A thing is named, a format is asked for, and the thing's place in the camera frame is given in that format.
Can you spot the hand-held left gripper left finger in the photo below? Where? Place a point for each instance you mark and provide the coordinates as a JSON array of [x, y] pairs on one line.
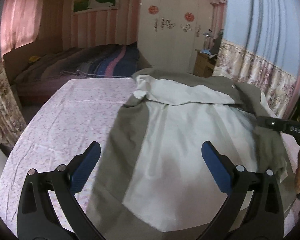
[[86, 166]]

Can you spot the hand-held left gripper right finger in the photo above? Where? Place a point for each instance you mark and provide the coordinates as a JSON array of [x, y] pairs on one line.
[[216, 166]]

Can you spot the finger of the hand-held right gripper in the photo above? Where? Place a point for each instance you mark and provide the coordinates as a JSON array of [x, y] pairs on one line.
[[270, 123]]

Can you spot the olive and white coat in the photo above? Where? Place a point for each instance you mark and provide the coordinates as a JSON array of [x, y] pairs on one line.
[[190, 142]]

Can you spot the pink floral bed sheet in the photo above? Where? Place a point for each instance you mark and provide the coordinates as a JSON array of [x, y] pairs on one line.
[[65, 130]]

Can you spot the wooden nightstand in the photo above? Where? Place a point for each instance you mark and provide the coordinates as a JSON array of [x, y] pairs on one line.
[[202, 65]]

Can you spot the small blue cloth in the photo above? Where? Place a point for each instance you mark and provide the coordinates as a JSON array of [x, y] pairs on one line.
[[207, 52]]

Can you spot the dark upright object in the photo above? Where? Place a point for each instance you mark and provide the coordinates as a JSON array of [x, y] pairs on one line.
[[218, 43]]

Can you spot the beige floral curtain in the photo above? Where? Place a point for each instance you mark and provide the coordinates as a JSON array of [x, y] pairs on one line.
[[2, 105]]

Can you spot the blue curtain with floral hem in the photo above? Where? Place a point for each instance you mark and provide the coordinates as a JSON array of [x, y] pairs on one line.
[[265, 17]]

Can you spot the striped blue pink quilt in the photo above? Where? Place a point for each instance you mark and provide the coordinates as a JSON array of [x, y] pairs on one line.
[[115, 60]]

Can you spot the small yellow object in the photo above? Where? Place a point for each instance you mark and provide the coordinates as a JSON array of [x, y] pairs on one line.
[[34, 59]]

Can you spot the white wardrobe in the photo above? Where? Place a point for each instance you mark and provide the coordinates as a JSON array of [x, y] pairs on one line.
[[175, 47]]

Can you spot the red round decal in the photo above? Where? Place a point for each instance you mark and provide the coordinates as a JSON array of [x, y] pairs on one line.
[[153, 9], [189, 16]]

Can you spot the plain pink curtain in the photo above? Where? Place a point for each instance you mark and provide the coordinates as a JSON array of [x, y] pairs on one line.
[[22, 17]]

